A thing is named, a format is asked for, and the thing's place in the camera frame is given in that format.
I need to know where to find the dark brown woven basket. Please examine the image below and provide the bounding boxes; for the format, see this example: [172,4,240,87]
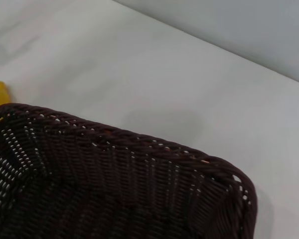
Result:
[0,102,259,239]

